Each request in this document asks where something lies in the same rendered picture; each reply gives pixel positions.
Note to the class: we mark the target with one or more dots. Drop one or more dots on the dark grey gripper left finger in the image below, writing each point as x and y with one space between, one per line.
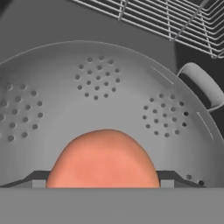
35 178

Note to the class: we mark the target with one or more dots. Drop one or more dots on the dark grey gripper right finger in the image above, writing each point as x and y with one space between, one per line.
172 178

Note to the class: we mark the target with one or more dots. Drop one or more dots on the orange-pink peach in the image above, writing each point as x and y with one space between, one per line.
102 163

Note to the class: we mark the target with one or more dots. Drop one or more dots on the grey metal colander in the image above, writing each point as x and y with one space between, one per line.
96 116

